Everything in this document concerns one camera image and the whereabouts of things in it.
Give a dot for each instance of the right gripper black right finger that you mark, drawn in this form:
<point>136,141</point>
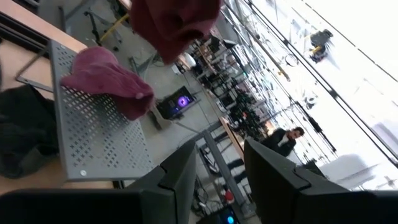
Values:
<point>280,199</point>

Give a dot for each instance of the black table edge rail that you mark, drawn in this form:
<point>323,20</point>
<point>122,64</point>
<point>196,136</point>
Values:
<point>18,34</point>

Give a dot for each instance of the person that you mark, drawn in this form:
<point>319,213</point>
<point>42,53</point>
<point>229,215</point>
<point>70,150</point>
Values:
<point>280,141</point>

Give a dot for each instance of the red power plug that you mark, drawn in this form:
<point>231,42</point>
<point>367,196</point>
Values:
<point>229,196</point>

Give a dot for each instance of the dark grey baseball cap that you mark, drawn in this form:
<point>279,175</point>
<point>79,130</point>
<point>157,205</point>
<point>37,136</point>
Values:
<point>25,133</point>

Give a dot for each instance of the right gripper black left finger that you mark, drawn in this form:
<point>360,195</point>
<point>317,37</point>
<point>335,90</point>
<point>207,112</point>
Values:
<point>174,193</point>

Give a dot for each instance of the grey perforated metal shelf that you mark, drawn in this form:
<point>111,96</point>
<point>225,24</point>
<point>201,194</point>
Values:
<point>102,140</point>

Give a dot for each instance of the grey table leg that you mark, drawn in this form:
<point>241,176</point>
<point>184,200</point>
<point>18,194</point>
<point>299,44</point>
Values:
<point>224,171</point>

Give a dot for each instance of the maroon baseball cap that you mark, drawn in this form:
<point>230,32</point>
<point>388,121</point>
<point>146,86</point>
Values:
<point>105,81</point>
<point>174,28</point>

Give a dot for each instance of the black device blue light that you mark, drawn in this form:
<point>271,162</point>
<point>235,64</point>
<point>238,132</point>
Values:
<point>224,217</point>

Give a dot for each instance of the computer with purple fan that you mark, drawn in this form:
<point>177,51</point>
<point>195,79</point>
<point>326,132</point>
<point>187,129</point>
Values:
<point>177,104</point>

